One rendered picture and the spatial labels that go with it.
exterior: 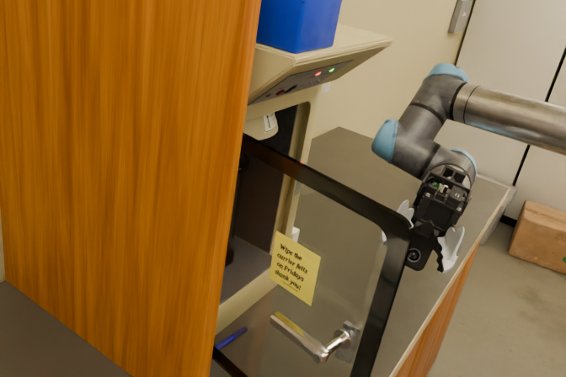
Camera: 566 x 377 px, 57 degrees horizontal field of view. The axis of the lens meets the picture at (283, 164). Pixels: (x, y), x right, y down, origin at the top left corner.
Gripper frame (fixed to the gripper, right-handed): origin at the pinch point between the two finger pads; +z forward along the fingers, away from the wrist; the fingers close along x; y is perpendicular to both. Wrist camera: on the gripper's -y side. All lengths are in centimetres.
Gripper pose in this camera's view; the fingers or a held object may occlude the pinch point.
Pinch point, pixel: (413, 257)
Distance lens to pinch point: 73.8
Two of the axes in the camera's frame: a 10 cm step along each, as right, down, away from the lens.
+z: -4.3, 3.0, -8.5
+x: 8.6, 4.2, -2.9
